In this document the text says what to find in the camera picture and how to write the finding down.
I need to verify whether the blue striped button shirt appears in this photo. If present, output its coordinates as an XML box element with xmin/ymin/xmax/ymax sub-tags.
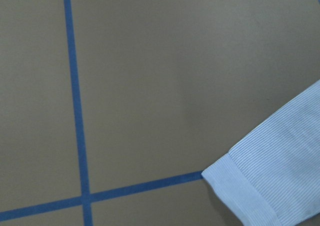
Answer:
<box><xmin>201</xmin><ymin>82</ymin><xmax>320</xmax><ymax>226</ymax></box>

